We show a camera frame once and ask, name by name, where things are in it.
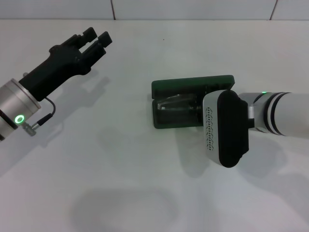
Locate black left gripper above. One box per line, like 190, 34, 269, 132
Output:
18, 27, 114, 102

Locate green glasses case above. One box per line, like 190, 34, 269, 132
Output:
151, 74, 235, 131

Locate clear white plastic glasses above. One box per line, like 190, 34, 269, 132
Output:
156, 93, 206, 113

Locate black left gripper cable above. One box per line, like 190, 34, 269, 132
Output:
22, 96, 56, 136

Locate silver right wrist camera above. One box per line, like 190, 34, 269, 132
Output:
202, 89, 255, 169

